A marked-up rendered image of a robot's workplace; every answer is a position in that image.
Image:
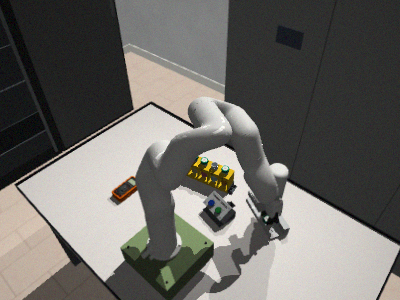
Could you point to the orange handheld multimeter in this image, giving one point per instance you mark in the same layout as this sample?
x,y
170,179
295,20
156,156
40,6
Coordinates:
x,y
124,190

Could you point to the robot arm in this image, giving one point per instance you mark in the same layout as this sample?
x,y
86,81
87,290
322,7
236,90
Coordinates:
x,y
215,122

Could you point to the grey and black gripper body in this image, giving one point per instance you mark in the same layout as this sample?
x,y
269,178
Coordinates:
x,y
273,207

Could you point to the grey button housing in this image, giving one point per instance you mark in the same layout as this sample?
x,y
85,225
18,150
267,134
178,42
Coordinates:
x,y
217,206

